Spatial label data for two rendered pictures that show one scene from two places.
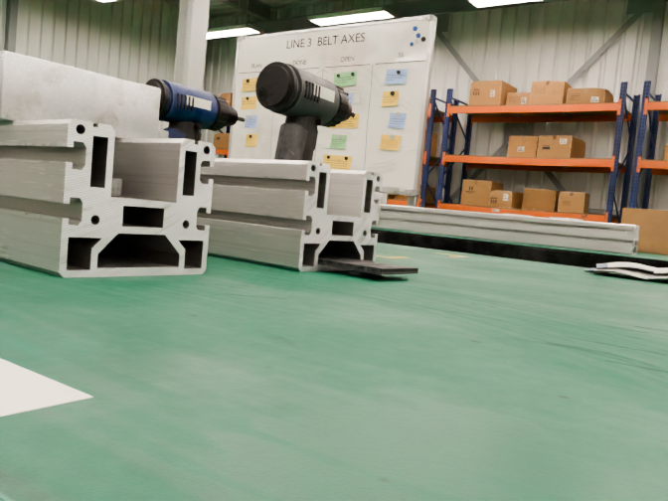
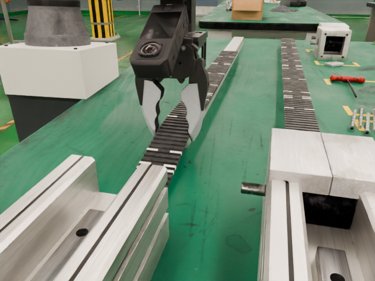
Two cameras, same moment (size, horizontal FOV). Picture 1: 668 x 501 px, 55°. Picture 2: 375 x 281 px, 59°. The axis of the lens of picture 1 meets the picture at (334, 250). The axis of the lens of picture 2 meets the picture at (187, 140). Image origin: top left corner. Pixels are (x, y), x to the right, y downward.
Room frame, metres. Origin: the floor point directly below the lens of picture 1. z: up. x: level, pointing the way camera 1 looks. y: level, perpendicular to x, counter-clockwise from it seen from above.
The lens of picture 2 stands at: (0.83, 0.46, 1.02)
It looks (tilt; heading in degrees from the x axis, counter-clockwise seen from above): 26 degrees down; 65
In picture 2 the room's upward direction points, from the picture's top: straight up
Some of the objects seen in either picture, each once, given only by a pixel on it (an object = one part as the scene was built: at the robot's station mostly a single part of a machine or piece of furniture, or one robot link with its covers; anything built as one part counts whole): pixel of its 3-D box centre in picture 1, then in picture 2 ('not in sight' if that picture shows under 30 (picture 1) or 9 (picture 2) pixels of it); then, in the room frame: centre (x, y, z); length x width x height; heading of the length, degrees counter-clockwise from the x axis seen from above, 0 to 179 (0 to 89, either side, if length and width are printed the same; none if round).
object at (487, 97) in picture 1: (529, 181); not in sight; (10.35, -3.03, 1.58); 2.83 x 0.98 x 3.15; 55
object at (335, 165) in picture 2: not in sight; (304, 192); (1.05, 0.66, 0.83); 0.12 x 0.09 x 0.10; 141
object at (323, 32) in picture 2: not in sight; (327, 43); (1.74, 1.30, 0.83); 0.11 x 0.10 x 0.10; 143
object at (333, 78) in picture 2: not in sight; (351, 86); (1.51, 0.99, 0.79); 0.16 x 0.08 x 0.02; 48
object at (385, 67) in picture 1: (315, 185); not in sight; (4.07, 0.15, 0.97); 1.50 x 0.50 x 1.95; 55
